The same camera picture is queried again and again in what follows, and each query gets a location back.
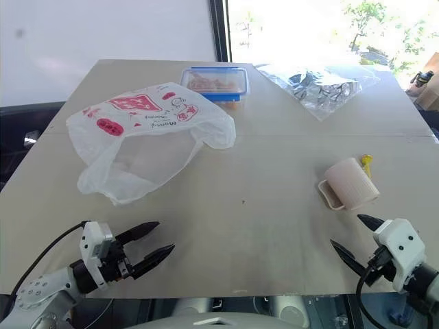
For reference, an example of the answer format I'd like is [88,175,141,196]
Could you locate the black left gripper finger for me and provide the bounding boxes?
[131,243,176,280]
[115,221,161,246]

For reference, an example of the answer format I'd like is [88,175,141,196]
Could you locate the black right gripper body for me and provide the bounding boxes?
[363,245,396,287]

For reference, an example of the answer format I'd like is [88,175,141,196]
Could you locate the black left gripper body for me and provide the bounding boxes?
[98,239,137,283]

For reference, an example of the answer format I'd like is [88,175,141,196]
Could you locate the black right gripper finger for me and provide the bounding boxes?
[329,239,366,277]
[356,214,385,235]

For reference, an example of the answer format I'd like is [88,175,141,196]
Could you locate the beige ribbed plastic cup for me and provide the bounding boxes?
[317,157,381,211]

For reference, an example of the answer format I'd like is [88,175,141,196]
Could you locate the small yellow plastic peg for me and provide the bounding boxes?
[359,154,374,180]

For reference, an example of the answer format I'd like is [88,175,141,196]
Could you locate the grey rounded robot torso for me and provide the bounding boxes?
[123,295,346,329]

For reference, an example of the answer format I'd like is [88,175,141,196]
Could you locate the white red-printed plastic bag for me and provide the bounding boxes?
[65,82,237,207]

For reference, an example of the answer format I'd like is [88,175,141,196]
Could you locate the brown cardboard box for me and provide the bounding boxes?
[405,51,439,112]

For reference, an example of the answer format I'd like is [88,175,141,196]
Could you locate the clear plastic zip bag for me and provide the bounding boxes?
[254,62,382,122]

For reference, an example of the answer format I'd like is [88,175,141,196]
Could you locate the small black device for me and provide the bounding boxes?
[410,70,435,87]

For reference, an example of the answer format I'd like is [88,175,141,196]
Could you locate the black furniture beside table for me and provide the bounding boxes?
[0,100,67,193]

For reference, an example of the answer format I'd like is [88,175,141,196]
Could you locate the blue-lidded clear food container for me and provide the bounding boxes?
[180,66,249,111]

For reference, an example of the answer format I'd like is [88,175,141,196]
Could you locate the green tree outside window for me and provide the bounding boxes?
[342,0,439,75]

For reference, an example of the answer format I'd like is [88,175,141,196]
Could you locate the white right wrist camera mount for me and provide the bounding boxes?
[372,218,427,294]

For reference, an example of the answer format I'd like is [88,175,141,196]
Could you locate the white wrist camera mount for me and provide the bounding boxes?
[372,218,427,294]
[79,221,113,289]

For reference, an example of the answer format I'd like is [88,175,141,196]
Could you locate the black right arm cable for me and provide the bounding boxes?
[355,265,436,329]

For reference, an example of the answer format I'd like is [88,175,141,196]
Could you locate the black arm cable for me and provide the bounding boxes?
[9,221,91,299]
[355,265,436,329]

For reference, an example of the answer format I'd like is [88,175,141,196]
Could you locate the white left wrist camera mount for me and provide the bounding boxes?
[79,221,113,289]

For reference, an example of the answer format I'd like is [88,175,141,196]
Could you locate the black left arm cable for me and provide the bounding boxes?
[9,221,91,299]

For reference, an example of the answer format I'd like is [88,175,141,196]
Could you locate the black window frame post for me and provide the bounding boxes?
[208,0,234,64]

